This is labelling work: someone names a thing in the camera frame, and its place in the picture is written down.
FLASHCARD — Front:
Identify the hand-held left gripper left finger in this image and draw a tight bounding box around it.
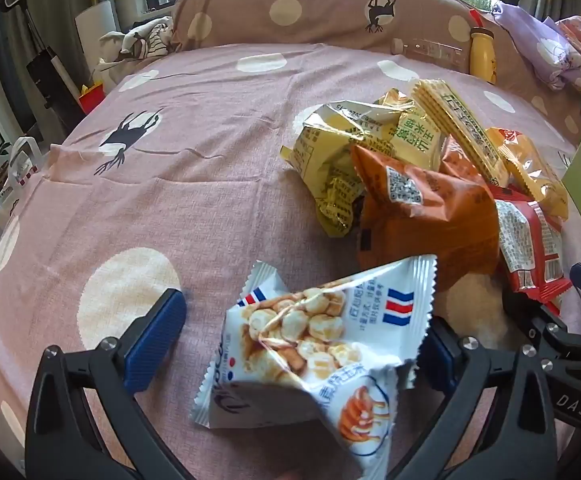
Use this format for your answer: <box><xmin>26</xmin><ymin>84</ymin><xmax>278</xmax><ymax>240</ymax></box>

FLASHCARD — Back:
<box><xmin>24</xmin><ymin>287</ymin><xmax>188</xmax><ymax>480</ymax></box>

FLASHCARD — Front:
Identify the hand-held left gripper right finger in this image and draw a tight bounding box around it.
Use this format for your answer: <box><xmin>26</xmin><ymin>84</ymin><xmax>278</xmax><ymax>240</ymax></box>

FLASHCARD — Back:
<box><xmin>389</xmin><ymin>322</ymin><xmax>557</xmax><ymax>480</ymax></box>

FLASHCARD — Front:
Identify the red-edged beige snack packet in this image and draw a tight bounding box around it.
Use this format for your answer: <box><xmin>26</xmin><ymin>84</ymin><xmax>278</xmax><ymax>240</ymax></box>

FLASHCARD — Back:
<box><xmin>491</xmin><ymin>185</ymin><xmax>574</xmax><ymax>306</ymax></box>

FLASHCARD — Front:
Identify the orange snack packet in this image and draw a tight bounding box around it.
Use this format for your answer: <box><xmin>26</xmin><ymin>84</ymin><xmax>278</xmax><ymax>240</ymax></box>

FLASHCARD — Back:
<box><xmin>351</xmin><ymin>145</ymin><xmax>501</xmax><ymax>281</ymax></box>

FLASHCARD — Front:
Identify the white popcorn snack packet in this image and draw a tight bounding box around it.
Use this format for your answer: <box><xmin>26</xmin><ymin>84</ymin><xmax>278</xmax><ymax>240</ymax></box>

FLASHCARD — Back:
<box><xmin>192</xmin><ymin>254</ymin><xmax>439</xmax><ymax>480</ymax></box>

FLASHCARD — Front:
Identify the wafer biscuit pack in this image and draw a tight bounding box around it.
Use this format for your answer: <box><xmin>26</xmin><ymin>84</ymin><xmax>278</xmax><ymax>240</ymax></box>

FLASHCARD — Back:
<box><xmin>411</xmin><ymin>79</ymin><xmax>511</xmax><ymax>188</ymax></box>

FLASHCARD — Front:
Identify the clear orange-top cracker packet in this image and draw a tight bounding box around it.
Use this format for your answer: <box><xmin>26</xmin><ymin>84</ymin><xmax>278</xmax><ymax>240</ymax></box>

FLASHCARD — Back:
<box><xmin>485</xmin><ymin>127</ymin><xmax>570</xmax><ymax>221</ymax></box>

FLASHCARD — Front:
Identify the pink polka-dot bed sheet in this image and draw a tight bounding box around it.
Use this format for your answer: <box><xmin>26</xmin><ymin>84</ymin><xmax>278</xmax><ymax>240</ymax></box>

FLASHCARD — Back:
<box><xmin>0</xmin><ymin>42</ymin><xmax>581</xmax><ymax>480</ymax></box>

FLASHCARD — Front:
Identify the gold crumpled snack packet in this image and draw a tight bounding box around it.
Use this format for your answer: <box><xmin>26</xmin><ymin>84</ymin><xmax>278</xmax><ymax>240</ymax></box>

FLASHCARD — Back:
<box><xmin>279</xmin><ymin>145</ymin><xmax>369</xmax><ymax>238</ymax></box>

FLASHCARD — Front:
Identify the white paper bag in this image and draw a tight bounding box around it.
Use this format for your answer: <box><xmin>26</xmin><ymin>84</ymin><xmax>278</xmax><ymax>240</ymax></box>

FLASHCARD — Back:
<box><xmin>0</xmin><ymin>137</ymin><xmax>46</xmax><ymax>221</ymax></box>

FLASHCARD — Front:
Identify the yellow green-label snack packet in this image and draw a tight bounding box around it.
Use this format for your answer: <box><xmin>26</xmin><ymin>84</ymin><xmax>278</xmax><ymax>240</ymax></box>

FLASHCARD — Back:
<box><xmin>303</xmin><ymin>87</ymin><xmax>446</xmax><ymax>171</ymax></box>

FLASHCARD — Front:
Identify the red yellow toy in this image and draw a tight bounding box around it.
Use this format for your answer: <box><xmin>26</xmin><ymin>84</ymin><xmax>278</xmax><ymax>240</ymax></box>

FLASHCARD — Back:
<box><xmin>78</xmin><ymin>82</ymin><xmax>106</xmax><ymax>113</ymax></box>

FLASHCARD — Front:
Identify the yellow bottle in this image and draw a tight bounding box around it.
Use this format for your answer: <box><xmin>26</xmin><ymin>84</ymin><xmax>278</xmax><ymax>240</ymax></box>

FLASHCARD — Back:
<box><xmin>468</xmin><ymin>10</ymin><xmax>497</xmax><ymax>85</ymax></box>

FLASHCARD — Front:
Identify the striped cloth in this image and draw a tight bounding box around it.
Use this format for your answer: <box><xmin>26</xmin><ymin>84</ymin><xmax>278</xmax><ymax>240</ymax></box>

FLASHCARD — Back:
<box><xmin>93</xmin><ymin>16</ymin><xmax>181</xmax><ymax>86</ymax></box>

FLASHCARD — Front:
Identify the white board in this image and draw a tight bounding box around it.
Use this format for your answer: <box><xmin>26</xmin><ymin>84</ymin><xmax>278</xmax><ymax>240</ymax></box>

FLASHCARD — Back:
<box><xmin>74</xmin><ymin>1</ymin><xmax>121</xmax><ymax>91</ymax></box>

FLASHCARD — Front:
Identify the brown polka-dot cushion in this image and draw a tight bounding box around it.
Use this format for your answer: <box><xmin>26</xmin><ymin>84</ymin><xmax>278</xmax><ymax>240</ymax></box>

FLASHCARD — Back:
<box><xmin>173</xmin><ymin>0</ymin><xmax>581</xmax><ymax>146</ymax></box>

